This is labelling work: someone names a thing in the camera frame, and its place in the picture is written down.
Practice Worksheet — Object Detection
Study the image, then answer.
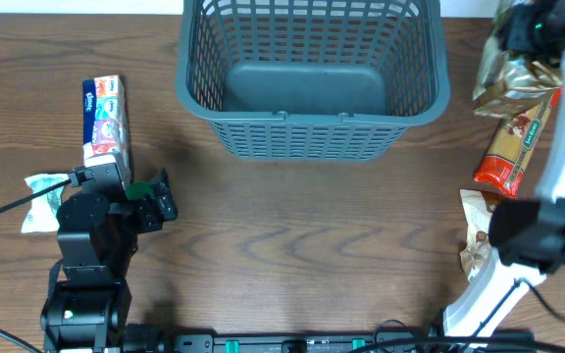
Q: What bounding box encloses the gold foil bag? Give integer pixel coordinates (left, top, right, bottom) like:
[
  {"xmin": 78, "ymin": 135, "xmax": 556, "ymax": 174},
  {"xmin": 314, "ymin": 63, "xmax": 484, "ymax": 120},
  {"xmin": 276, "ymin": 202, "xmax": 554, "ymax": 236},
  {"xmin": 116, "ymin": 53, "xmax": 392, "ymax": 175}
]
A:
[{"xmin": 472, "ymin": 1, "xmax": 562, "ymax": 119}]

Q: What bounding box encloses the colourful tissue multipack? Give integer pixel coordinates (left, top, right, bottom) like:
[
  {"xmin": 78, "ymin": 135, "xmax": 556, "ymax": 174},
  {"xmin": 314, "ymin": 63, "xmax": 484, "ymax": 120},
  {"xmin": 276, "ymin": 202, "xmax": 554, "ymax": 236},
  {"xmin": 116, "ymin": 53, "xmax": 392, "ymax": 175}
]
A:
[{"xmin": 82, "ymin": 75, "xmax": 132, "ymax": 188}]

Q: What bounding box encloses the red spaghetti packet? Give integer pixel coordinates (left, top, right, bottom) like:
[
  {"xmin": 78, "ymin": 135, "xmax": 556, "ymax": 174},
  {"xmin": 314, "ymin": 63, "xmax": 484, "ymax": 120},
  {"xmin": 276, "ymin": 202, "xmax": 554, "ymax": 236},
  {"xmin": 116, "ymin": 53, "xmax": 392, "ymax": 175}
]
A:
[{"xmin": 474, "ymin": 89, "xmax": 562, "ymax": 198}]

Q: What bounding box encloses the beige snack pouch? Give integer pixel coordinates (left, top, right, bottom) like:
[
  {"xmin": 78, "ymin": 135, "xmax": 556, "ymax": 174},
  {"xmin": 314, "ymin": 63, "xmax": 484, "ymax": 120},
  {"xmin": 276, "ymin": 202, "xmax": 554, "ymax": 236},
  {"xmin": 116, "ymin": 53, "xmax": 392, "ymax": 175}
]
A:
[{"xmin": 460, "ymin": 189, "xmax": 505, "ymax": 281}]

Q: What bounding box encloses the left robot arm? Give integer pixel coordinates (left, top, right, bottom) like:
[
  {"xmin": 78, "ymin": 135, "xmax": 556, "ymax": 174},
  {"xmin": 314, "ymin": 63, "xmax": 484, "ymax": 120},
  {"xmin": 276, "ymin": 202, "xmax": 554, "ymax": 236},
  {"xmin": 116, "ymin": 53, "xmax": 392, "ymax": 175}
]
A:
[{"xmin": 40, "ymin": 163, "xmax": 179, "ymax": 352}]

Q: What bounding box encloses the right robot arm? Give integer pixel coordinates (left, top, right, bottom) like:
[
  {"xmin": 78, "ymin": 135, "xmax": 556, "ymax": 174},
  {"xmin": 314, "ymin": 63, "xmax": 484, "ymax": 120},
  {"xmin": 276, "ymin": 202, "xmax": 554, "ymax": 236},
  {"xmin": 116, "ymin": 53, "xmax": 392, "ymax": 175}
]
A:
[{"xmin": 430, "ymin": 0, "xmax": 565, "ymax": 352}]

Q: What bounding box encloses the green lid jar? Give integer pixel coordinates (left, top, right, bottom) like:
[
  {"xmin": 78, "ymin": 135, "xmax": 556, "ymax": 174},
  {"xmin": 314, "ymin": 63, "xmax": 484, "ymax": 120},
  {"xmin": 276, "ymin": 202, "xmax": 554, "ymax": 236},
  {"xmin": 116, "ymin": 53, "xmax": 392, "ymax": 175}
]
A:
[{"xmin": 126, "ymin": 181, "xmax": 155, "ymax": 201}]

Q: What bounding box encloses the white green tissue packet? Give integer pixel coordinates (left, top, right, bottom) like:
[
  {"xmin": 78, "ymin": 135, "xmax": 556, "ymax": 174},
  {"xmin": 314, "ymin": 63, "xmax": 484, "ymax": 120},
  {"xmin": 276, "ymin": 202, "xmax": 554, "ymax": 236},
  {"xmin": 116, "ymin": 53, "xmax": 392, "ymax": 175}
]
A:
[{"xmin": 21, "ymin": 174, "xmax": 69, "ymax": 233}]

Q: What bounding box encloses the grey plastic basket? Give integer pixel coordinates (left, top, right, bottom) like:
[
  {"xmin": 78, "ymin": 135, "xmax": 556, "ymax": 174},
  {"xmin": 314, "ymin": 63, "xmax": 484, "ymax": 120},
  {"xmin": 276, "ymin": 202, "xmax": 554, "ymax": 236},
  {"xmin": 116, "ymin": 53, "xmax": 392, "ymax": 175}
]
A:
[{"xmin": 176, "ymin": 0, "xmax": 450, "ymax": 161}]

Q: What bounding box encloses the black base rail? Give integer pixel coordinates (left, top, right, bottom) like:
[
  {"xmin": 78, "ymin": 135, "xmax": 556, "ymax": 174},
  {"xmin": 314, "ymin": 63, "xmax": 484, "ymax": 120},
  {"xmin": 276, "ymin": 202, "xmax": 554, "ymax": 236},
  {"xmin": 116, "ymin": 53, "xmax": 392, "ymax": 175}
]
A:
[{"xmin": 125, "ymin": 331, "xmax": 537, "ymax": 353}]

